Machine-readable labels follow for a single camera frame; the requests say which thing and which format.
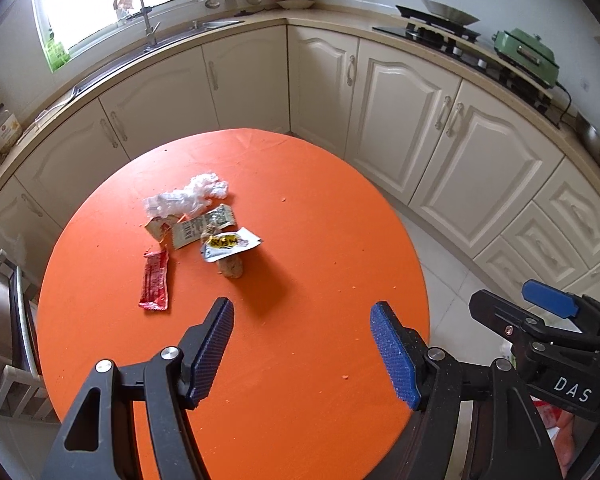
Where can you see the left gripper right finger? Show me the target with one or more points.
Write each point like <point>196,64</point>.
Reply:
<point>402,351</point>

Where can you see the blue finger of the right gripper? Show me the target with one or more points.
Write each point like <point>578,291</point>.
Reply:
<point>550,299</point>

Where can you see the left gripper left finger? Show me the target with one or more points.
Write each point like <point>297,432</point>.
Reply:
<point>203,346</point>

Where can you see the red snack wrapper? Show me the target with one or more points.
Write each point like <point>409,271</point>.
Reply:
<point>154,295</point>

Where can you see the yellow label foil wrapper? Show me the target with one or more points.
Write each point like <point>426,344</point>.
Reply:
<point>228,244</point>

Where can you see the green printed snack wrapper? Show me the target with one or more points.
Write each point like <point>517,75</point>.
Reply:
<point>189,231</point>

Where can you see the white plastic wrap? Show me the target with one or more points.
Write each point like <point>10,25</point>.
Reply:
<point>191,200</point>

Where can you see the cream kitchen cabinets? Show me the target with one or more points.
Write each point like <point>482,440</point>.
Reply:
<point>496,180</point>

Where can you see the brown food scrap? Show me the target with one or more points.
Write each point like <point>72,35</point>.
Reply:
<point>231,267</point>

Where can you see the beige torn wrapper piece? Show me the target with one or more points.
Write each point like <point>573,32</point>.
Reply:
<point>159,227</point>

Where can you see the wooden chair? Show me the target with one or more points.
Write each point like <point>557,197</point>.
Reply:
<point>23,394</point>

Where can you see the spice jar on counter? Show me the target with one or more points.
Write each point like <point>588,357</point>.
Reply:
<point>10,130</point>

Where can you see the steel wok pan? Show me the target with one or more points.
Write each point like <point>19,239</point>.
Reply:
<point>449,13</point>

